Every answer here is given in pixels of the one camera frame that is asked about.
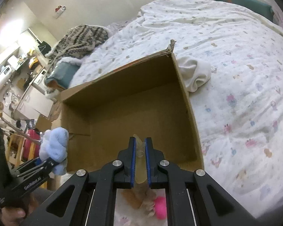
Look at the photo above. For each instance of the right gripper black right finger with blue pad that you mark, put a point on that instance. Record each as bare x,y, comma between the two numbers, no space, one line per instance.
155,178

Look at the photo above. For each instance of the white folded cloth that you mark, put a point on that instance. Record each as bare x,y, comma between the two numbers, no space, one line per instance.
195,72

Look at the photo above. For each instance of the large open cardboard box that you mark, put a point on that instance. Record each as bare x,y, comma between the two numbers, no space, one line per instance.
147,98

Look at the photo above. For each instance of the white patterned bed quilt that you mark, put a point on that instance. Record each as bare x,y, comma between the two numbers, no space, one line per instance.
239,110

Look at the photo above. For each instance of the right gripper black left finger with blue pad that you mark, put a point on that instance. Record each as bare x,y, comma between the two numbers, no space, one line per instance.
126,175

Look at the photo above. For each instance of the beige soft toy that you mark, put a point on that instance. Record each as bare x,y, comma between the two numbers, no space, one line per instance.
141,196

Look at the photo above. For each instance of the white low cabinet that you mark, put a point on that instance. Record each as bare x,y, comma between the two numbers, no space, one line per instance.
33,102

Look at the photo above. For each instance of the wall hook with red item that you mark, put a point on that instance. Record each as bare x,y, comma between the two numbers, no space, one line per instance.
60,9

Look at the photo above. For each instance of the grey patterned knit blanket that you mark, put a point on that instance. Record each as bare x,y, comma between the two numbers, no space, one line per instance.
79,42

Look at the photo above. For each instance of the white kitchen appliance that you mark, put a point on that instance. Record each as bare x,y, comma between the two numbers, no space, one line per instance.
5,74

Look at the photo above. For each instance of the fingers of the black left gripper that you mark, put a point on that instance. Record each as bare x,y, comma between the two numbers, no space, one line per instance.
34,166

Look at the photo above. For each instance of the pink soft ball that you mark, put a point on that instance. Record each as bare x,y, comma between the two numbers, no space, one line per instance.
160,208

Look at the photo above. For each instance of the teal pillow left of bed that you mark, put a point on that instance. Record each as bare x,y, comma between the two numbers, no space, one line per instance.
61,76

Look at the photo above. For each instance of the person's left hand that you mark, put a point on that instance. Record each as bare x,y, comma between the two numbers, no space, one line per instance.
13,216

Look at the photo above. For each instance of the light blue plush toy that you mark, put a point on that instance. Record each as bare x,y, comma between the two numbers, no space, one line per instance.
54,145

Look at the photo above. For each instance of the teal headboard cushion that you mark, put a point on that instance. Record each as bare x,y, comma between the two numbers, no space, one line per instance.
256,6

